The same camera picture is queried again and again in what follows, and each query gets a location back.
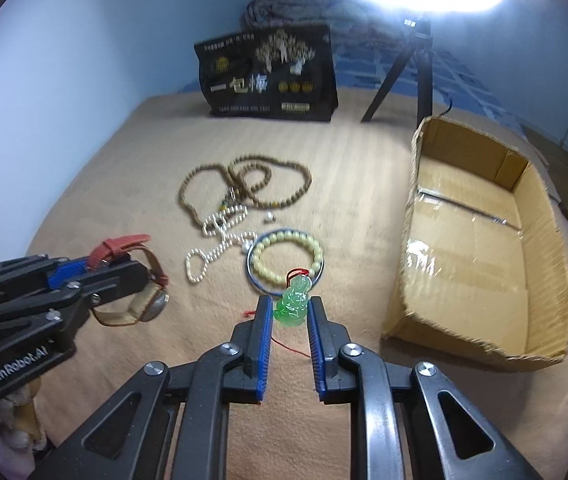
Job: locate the green jade buddha pendant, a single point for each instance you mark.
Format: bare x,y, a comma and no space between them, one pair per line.
291,309

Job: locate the black printed gift bag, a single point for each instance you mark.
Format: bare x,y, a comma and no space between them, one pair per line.
284,73

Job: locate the folded floral quilt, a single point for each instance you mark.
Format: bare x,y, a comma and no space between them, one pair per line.
345,18

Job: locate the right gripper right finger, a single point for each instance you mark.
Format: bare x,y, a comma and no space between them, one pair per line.
326,338

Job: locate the cardboard box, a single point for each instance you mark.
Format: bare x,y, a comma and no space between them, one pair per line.
483,269

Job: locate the blue patterned bed sheet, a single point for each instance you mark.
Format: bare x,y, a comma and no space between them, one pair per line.
364,63

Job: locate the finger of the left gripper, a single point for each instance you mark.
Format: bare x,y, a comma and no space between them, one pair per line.
69,270

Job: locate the black tripod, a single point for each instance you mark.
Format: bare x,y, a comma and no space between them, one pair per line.
419,49

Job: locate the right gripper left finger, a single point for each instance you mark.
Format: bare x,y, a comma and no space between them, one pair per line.
249,378

